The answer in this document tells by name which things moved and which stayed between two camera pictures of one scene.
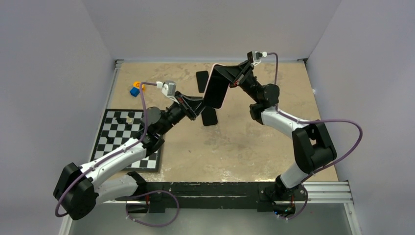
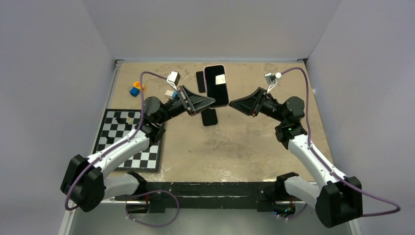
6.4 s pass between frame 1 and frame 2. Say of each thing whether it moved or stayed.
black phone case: stayed
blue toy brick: stayed
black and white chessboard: stayed
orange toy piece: stayed
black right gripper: moved
